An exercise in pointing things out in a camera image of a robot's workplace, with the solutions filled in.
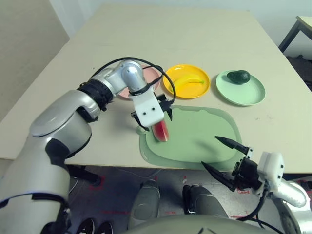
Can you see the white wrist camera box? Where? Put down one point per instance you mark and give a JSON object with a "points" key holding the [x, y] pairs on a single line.
{"points": [[147, 109], [270, 168]]}

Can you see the black rough floor mat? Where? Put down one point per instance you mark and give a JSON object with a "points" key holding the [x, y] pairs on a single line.
{"points": [[302, 65]]}

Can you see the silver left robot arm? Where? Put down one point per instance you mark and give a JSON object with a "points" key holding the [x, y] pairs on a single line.
{"points": [[73, 109]]}

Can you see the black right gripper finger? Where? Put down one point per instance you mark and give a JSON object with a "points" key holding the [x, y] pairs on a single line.
{"points": [[219, 175], [231, 144]]}

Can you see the yellow plastic plate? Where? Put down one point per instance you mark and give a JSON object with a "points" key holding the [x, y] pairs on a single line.
{"points": [[192, 91]]}

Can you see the grey robot left leg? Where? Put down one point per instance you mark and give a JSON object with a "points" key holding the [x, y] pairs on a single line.
{"points": [[146, 202]]}

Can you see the toy watermelon slice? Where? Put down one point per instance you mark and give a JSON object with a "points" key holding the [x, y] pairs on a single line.
{"points": [[162, 132]]}

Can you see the green silicone cutting mat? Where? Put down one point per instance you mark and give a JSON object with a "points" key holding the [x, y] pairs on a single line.
{"points": [[195, 131]]}

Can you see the black table leg bar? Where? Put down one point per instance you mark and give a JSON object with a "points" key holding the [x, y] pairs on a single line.
{"points": [[85, 174]]}

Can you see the mint green plastic plate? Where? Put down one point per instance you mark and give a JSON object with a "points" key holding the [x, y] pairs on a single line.
{"points": [[241, 93]]}

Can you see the pink plastic plate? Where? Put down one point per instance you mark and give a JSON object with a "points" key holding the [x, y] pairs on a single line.
{"points": [[150, 78]]}

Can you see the dark green toy avocado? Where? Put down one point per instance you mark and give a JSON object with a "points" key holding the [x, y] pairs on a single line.
{"points": [[239, 76]]}

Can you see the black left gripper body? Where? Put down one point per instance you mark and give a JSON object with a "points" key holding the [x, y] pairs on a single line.
{"points": [[163, 103]]}

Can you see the side table with black legs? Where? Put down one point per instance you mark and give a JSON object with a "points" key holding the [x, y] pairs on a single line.
{"points": [[304, 20]]}

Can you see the grey robot leg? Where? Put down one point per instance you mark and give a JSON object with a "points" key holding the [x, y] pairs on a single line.
{"points": [[146, 202], [207, 202]]}

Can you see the small white floor object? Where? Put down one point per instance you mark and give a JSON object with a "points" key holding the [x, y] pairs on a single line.
{"points": [[184, 180]]}

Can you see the grey robot torso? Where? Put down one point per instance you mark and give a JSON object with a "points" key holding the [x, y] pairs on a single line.
{"points": [[195, 226]]}

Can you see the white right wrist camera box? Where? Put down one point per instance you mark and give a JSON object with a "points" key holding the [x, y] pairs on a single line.
{"points": [[270, 168]]}

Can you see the black bystander shoe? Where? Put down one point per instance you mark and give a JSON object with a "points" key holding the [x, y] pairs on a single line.
{"points": [[104, 228], [86, 226]]}

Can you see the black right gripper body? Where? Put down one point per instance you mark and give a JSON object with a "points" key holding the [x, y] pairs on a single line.
{"points": [[248, 170]]}

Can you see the grey robot right leg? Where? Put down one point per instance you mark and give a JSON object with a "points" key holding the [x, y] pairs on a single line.
{"points": [[207, 202]]}

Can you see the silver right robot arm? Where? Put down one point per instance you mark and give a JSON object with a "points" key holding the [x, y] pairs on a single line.
{"points": [[292, 195]]}

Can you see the yellow toy banana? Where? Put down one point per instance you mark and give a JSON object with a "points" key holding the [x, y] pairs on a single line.
{"points": [[187, 81]]}

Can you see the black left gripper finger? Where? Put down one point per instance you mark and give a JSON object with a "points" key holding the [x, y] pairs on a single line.
{"points": [[169, 114], [134, 117]]}

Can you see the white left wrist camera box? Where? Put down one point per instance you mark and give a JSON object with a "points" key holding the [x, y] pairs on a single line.
{"points": [[147, 109]]}

